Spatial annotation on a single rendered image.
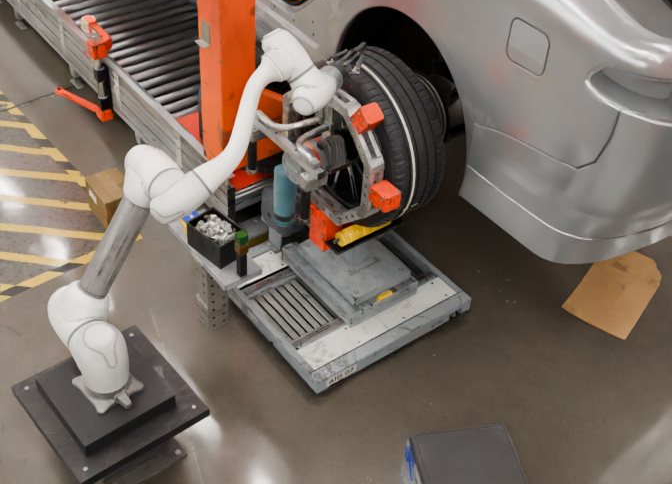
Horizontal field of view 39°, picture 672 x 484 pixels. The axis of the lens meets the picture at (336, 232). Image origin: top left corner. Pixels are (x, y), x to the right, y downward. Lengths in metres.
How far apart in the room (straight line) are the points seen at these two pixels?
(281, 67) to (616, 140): 1.06
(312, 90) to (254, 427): 1.36
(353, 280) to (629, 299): 1.29
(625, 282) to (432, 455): 1.62
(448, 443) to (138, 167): 1.38
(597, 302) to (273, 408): 1.55
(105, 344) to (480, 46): 1.57
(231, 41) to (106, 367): 1.29
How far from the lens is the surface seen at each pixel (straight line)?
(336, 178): 3.75
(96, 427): 3.33
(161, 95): 5.00
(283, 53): 3.06
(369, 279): 3.97
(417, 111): 3.41
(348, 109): 3.33
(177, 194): 2.99
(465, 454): 3.31
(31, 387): 3.55
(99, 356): 3.20
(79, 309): 3.31
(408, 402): 3.84
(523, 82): 3.17
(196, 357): 3.95
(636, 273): 4.62
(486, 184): 3.46
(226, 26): 3.61
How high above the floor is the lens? 2.98
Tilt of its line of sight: 41 degrees down
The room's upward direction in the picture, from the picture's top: 5 degrees clockwise
